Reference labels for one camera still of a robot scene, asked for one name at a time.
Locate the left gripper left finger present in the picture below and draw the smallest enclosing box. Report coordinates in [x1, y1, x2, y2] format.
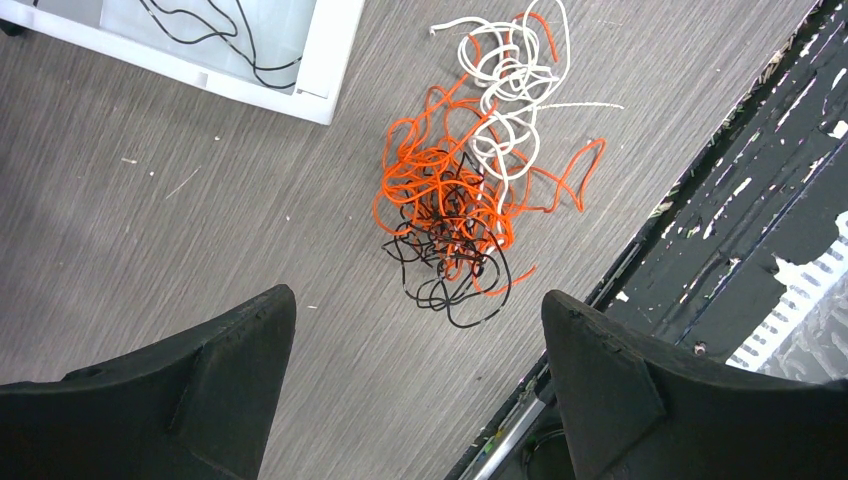
[1, 284, 296, 479]

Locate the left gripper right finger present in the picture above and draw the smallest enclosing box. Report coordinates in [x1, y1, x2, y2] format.
[541, 290, 847, 479]

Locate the black thin cable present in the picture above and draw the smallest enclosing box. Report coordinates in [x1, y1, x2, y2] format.
[381, 152, 513, 330]
[135, 0, 303, 91]

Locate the orange cable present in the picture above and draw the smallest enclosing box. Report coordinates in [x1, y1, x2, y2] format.
[372, 11, 608, 298]

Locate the grey plastic bin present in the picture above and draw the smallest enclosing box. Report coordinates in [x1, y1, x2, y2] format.
[1, 1, 364, 125]

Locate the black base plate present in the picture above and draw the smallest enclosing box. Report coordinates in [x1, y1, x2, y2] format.
[450, 1, 847, 479]

